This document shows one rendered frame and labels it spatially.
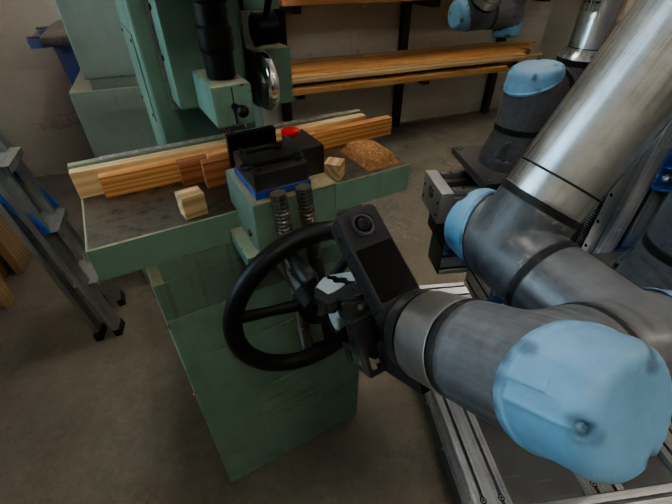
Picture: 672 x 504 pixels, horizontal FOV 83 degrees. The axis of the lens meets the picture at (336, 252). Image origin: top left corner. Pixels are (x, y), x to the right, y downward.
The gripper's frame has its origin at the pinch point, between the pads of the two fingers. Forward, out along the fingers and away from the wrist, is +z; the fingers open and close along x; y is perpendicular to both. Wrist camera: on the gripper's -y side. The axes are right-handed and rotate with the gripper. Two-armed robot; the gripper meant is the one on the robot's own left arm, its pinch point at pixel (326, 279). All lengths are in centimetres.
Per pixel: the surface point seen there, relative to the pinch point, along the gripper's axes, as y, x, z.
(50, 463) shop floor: 48, -70, 95
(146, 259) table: -7.8, -20.2, 23.0
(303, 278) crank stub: -1.4, -3.2, -0.8
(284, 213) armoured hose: -9.1, 0.0, 9.6
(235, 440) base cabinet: 47, -18, 55
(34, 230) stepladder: -22, -52, 107
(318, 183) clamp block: -11.9, 7.1, 11.0
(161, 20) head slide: -46, -5, 30
